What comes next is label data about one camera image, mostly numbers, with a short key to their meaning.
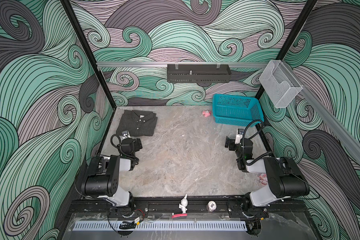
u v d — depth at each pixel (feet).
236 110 3.87
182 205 2.38
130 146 2.44
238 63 3.14
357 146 1.71
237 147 2.68
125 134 2.65
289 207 2.49
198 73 3.09
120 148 2.35
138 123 3.51
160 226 2.29
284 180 1.45
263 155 1.90
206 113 3.71
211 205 2.29
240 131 2.65
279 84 2.61
